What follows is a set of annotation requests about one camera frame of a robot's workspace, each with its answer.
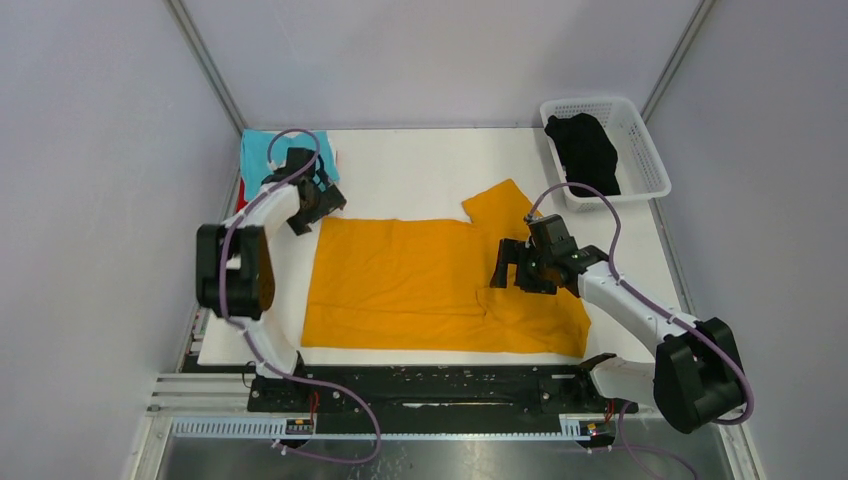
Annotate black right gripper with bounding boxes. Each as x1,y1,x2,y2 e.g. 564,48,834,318
489,238,557,296

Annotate orange t-shirt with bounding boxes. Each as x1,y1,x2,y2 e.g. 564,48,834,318
301,179,591,358

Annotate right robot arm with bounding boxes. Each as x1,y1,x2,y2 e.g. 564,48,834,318
490,215,753,433

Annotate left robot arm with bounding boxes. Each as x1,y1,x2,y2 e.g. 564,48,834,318
195,147,346,411

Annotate teal folded t-shirt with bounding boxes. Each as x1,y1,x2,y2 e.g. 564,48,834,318
240,129,340,202

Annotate red folded t-shirt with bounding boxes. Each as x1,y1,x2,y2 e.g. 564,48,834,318
234,179,248,213

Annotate black t-shirt in basket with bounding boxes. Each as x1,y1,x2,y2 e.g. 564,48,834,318
544,113,621,196

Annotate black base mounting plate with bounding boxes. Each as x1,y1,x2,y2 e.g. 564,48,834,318
247,364,638,436

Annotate white plastic laundry basket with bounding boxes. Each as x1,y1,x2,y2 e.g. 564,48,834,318
539,96,672,207

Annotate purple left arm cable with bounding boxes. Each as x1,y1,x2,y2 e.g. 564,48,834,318
217,128,384,466

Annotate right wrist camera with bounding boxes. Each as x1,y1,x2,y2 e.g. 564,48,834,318
527,214,577,251

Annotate white slotted cable duct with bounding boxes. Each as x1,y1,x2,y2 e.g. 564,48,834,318
170,415,601,443

